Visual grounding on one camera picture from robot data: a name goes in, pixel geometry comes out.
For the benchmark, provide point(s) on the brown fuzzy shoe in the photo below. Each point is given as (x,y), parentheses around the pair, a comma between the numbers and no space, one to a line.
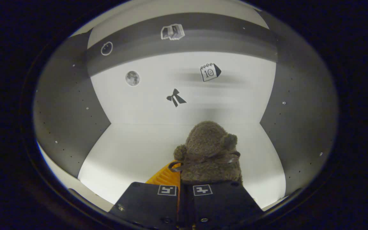
(206,143)

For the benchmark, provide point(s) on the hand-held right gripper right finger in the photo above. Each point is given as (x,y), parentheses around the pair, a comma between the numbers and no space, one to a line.
(219,204)

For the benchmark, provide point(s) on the white shoe cabinet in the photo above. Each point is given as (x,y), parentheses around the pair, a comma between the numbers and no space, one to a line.
(139,143)

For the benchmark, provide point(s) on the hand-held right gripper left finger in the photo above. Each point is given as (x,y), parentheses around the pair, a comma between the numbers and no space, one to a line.
(145,204)

